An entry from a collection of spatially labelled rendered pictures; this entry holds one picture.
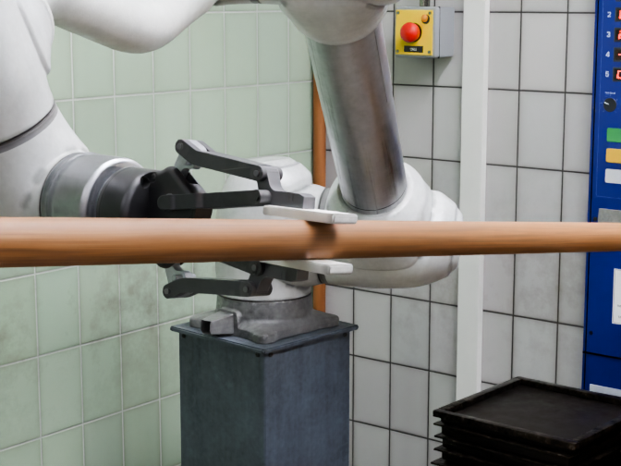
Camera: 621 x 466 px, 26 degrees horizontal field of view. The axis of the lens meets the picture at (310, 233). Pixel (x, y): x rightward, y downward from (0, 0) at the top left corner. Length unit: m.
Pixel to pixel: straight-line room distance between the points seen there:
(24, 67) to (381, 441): 1.96
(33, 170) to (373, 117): 0.75
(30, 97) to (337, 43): 0.62
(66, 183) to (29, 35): 0.13
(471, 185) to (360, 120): 0.91
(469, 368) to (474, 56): 0.63
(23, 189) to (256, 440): 1.03
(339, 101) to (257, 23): 1.00
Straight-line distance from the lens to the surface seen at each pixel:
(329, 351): 2.19
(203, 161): 1.08
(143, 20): 1.45
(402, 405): 2.93
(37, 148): 1.18
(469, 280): 2.75
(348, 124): 1.84
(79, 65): 2.45
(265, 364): 2.08
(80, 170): 1.15
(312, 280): 2.12
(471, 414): 2.41
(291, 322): 2.14
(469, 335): 2.78
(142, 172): 1.12
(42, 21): 1.20
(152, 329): 2.64
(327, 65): 1.75
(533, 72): 2.65
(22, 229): 0.81
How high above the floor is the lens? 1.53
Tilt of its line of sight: 10 degrees down
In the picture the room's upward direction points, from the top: straight up
